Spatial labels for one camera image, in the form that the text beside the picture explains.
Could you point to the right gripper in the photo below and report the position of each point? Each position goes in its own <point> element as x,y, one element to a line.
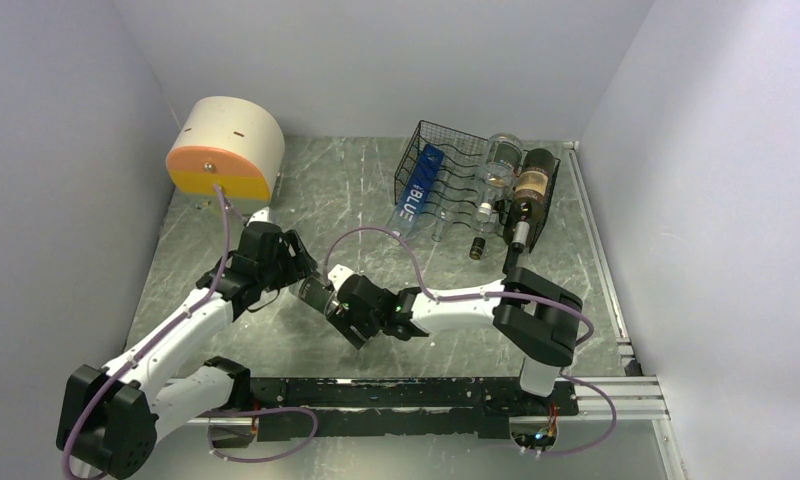
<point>343,320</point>

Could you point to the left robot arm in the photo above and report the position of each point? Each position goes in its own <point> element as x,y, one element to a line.
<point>113,416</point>

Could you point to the cream and orange cylinder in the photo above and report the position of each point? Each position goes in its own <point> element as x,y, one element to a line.
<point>230,142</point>

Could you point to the blue square bottle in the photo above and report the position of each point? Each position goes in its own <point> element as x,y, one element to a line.
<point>415,178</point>

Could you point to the black wire wine rack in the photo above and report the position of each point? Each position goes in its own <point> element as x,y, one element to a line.
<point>453,196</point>

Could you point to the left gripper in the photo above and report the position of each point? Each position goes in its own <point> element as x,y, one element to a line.
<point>299,265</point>

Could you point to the dark green wine bottle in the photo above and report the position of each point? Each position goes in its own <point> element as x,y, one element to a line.
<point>508,217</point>

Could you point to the clear bottle silver cap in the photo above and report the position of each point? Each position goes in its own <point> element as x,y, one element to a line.
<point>496,175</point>

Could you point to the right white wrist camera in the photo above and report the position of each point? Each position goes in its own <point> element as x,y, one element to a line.
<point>338,275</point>

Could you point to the dark bottle black neck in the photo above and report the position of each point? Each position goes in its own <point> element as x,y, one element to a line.
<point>531,194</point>

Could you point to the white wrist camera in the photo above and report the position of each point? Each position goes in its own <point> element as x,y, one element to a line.
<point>338,275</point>
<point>263,215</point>

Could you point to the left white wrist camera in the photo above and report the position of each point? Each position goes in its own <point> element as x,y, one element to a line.
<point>263,215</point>

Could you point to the clear bottle white cap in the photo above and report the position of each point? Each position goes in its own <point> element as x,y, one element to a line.
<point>314,291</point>

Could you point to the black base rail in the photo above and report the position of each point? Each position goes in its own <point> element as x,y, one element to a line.
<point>486,407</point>

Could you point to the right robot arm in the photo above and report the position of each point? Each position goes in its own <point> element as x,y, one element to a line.
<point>537,316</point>

